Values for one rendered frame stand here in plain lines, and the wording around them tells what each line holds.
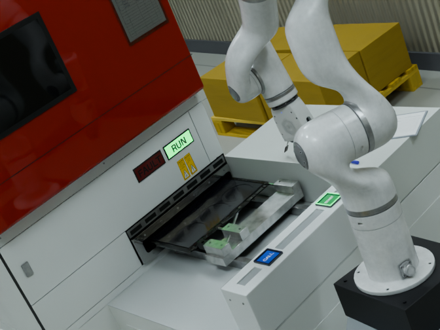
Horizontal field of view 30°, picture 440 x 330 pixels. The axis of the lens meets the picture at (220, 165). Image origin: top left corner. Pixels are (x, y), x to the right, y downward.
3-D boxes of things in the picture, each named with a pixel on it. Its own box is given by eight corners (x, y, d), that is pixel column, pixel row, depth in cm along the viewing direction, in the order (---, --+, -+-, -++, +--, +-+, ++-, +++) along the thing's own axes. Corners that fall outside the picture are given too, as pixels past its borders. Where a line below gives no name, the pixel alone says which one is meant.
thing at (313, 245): (239, 332, 209) (219, 289, 204) (363, 210, 238) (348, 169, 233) (265, 340, 202) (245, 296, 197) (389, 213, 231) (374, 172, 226)
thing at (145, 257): (142, 264, 254) (129, 239, 250) (234, 186, 277) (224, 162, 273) (145, 265, 253) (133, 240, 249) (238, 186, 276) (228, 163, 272)
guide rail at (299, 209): (230, 204, 273) (227, 197, 271) (234, 201, 274) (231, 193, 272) (347, 223, 235) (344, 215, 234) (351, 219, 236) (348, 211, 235)
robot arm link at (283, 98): (257, 102, 212) (262, 112, 213) (278, 96, 205) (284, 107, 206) (277, 86, 216) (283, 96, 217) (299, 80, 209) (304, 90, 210)
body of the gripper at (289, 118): (261, 109, 213) (281, 145, 216) (286, 102, 205) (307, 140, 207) (279, 94, 217) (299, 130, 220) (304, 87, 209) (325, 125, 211)
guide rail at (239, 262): (174, 252, 258) (171, 245, 257) (179, 249, 259) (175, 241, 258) (289, 281, 221) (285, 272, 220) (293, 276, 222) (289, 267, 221)
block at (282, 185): (275, 191, 255) (272, 183, 254) (282, 185, 257) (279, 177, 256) (294, 194, 249) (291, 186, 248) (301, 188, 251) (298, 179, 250)
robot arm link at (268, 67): (270, 100, 205) (298, 81, 208) (245, 54, 202) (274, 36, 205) (256, 101, 213) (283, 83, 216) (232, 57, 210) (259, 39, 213)
